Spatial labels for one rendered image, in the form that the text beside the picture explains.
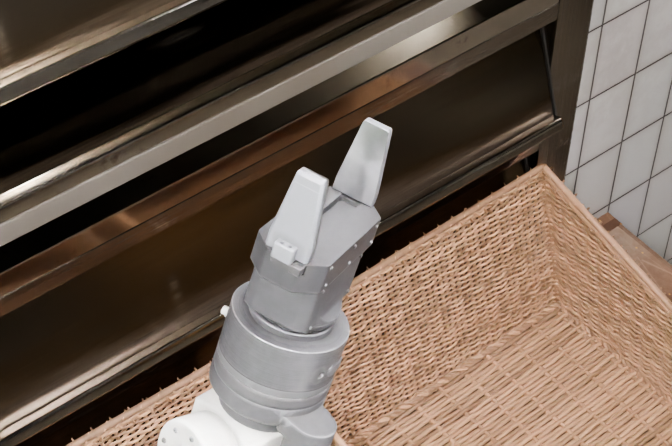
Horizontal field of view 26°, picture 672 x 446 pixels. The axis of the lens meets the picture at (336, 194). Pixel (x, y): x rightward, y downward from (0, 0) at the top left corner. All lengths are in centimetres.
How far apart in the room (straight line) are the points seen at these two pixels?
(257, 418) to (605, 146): 146
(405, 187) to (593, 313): 45
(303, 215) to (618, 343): 144
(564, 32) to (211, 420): 119
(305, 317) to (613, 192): 159
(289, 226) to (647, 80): 151
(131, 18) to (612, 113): 105
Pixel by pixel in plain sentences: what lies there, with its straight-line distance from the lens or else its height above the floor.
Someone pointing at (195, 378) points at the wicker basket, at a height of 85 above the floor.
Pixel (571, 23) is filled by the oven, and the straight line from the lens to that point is 213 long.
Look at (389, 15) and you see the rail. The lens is 159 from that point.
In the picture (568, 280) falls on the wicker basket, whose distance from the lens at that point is 235.
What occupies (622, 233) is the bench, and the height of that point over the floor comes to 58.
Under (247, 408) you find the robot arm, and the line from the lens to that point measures 104.
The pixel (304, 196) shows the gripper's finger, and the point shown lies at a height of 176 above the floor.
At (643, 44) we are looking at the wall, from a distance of 232.
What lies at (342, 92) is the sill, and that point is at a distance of 186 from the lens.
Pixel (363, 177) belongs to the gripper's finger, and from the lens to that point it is 104.
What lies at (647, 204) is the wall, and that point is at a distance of 267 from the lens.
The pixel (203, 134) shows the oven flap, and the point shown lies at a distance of 150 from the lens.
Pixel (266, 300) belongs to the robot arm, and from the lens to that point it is 100.
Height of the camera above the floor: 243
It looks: 46 degrees down
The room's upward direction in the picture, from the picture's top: straight up
